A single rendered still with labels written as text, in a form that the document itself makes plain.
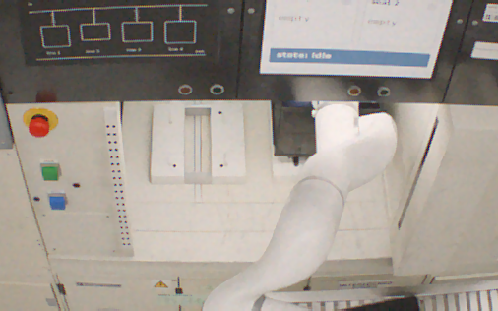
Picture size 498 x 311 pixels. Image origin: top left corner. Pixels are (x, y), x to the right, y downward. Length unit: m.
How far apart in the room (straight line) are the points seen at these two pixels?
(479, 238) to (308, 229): 0.72
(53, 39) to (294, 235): 0.47
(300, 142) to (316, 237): 0.63
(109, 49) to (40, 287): 0.85
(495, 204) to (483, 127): 0.36
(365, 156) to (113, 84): 0.45
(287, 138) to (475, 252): 0.52
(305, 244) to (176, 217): 0.69
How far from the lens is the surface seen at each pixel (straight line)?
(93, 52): 1.30
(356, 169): 1.46
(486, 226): 1.84
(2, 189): 1.64
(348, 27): 1.27
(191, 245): 1.85
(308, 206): 1.26
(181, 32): 1.26
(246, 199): 1.91
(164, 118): 2.00
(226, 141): 1.96
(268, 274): 1.24
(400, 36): 1.30
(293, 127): 1.80
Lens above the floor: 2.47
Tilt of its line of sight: 54 degrees down
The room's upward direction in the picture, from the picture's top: 5 degrees clockwise
